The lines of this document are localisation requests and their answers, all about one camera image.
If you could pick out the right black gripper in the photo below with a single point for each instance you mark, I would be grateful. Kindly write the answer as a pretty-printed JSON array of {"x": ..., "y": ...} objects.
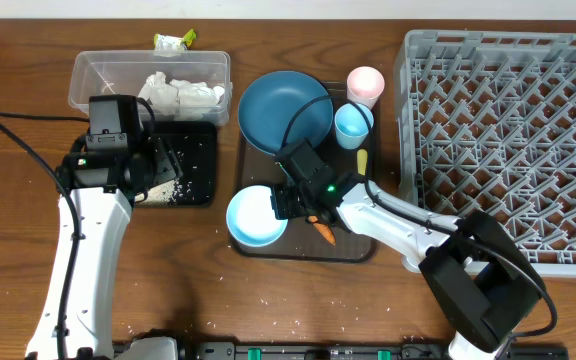
[{"x": 284, "y": 203}]

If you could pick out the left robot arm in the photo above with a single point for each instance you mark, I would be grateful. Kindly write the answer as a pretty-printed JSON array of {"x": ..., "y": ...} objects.
[{"x": 108, "y": 169}]

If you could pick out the pile of white rice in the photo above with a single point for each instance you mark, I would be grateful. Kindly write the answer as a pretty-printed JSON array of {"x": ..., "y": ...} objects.
[{"x": 171, "y": 193}]

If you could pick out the light blue cup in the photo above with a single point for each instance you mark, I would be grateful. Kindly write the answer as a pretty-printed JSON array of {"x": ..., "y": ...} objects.
[{"x": 350, "y": 126}]

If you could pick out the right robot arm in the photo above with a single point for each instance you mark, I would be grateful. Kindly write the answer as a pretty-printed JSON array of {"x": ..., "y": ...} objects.
[{"x": 483, "y": 284}]

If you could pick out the grey dishwasher rack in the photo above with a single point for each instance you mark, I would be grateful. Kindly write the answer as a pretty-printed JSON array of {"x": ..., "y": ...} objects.
[{"x": 487, "y": 121}]

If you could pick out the dark brown serving tray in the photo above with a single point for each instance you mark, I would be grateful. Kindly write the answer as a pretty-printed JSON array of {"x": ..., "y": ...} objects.
[{"x": 300, "y": 240}]

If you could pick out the orange carrot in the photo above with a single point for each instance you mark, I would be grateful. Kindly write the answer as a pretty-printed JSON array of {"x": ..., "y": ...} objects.
[{"x": 323, "y": 229}]

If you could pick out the green snack wrapper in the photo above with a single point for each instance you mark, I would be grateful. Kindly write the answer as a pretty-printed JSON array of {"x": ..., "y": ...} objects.
[{"x": 168, "y": 43}]

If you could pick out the white tissue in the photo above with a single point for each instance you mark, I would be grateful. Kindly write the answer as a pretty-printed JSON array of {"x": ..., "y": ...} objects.
[
  {"x": 197, "y": 94},
  {"x": 158, "y": 92}
]

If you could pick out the clear plastic bin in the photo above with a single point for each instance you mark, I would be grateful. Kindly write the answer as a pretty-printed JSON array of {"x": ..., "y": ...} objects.
[{"x": 124, "y": 72}]

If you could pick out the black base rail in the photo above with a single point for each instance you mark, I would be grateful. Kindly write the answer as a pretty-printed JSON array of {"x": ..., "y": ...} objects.
[{"x": 231, "y": 351}]

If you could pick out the dark blue plate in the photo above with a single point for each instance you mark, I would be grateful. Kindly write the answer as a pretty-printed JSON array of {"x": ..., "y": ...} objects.
[{"x": 284, "y": 105}]

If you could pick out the pink cup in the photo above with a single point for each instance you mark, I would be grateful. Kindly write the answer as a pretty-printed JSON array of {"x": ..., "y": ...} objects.
[{"x": 365, "y": 85}]

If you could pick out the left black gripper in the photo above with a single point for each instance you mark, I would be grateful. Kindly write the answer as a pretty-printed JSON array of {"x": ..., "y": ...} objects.
[{"x": 166, "y": 160}]

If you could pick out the black rectangular tray bin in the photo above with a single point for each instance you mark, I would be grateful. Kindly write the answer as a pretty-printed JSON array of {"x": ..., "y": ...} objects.
[{"x": 196, "y": 146}]

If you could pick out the light blue bowl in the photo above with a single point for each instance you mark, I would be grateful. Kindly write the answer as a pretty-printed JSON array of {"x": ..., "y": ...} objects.
[{"x": 251, "y": 219}]

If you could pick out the yellow plastic spoon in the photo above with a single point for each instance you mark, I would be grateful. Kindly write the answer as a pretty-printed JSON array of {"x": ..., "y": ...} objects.
[{"x": 362, "y": 161}]

